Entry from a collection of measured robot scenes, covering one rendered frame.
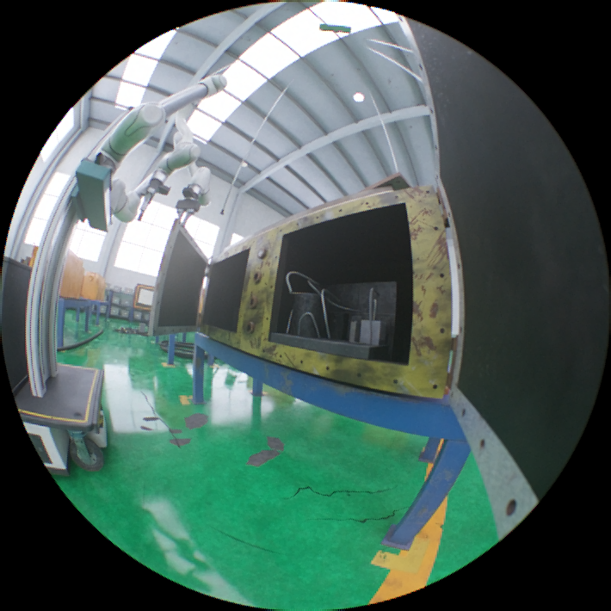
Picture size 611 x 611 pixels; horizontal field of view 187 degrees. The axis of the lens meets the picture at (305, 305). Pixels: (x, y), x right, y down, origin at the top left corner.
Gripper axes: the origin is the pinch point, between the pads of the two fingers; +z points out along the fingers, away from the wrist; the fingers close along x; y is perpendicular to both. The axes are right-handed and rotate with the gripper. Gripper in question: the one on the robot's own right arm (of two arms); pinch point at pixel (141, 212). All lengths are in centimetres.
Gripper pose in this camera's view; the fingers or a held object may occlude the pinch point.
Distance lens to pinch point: 103.1
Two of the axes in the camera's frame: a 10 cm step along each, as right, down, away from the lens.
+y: -5.7, -1.6, -8.1
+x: 8.2, 0.2, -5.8
